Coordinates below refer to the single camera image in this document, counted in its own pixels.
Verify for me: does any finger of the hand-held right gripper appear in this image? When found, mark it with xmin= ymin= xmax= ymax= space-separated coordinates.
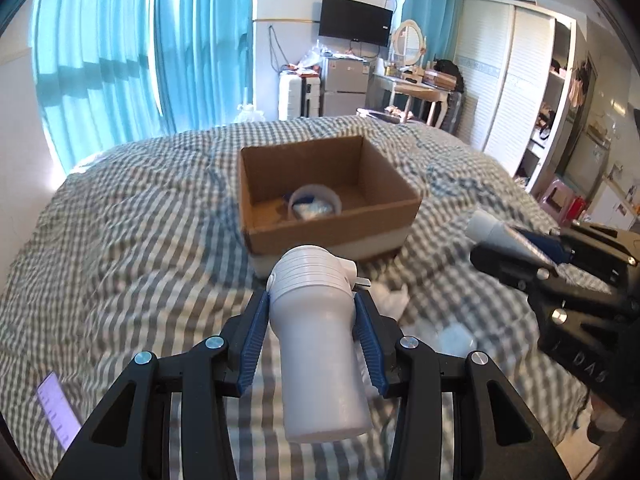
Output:
xmin=469 ymin=241 xmax=640 ymax=341
xmin=549 ymin=220 xmax=640 ymax=286

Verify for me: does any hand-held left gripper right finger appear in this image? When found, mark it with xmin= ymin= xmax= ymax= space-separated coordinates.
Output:
xmin=352 ymin=291 xmax=573 ymax=480

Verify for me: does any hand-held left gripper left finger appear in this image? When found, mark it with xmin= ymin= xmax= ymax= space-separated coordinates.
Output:
xmin=50 ymin=290 xmax=273 ymax=480

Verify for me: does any white and blue tube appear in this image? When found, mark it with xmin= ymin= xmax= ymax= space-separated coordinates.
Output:
xmin=465 ymin=210 xmax=577 ymax=267

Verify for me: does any white plastic bottle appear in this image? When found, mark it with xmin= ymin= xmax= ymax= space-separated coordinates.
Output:
xmin=266 ymin=245 xmax=374 ymax=444

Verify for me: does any brown cardboard box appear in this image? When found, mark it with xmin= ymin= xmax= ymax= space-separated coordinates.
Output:
xmin=237 ymin=135 xmax=422 ymax=279

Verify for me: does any crumpled white tissue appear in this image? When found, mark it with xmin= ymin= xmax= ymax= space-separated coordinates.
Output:
xmin=372 ymin=282 xmax=412 ymax=322

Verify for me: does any pink stool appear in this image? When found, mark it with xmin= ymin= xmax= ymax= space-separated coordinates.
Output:
xmin=541 ymin=176 xmax=577 ymax=212

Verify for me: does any clear plastic wrapper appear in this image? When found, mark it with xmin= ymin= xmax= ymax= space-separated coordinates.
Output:
xmin=401 ymin=321 xmax=479 ymax=357

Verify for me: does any clear round container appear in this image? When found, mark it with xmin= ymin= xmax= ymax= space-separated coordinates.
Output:
xmin=286 ymin=184 xmax=344 ymax=222

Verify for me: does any checked grey white blanket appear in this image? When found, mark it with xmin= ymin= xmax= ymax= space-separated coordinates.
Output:
xmin=0 ymin=114 xmax=597 ymax=480

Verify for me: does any hanging pink clothing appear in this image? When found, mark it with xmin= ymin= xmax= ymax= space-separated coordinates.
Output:
xmin=567 ymin=55 xmax=594 ymax=109

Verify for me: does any white sliding door wardrobe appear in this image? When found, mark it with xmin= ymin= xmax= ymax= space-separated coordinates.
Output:
xmin=452 ymin=0 xmax=577 ymax=196

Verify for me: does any white dressing table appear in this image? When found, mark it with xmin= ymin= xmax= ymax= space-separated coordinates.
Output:
xmin=372 ymin=71 xmax=457 ymax=130

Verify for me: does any black bag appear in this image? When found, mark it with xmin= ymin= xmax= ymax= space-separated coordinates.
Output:
xmin=433 ymin=58 xmax=466 ymax=94

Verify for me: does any white plush toy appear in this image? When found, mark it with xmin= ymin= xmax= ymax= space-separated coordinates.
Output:
xmin=235 ymin=102 xmax=266 ymax=124

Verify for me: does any silver mini fridge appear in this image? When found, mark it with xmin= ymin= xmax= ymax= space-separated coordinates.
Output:
xmin=320 ymin=56 xmax=372 ymax=117

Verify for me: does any oval white vanity mirror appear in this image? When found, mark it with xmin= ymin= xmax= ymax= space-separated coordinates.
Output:
xmin=391 ymin=19 xmax=429 ymax=69

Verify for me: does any white suitcase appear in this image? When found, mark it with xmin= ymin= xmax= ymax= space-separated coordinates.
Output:
xmin=277 ymin=70 xmax=324 ymax=121

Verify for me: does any narrow teal curtain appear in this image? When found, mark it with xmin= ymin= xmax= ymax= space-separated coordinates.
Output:
xmin=400 ymin=0 xmax=467 ymax=70

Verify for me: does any black flat television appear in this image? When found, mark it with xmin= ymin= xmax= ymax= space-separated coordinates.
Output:
xmin=318 ymin=0 xmax=394 ymax=47

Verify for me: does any wide teal curtain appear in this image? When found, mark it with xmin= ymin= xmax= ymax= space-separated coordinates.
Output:
xmin=30 ymin=0 xmax=254 ymax=173

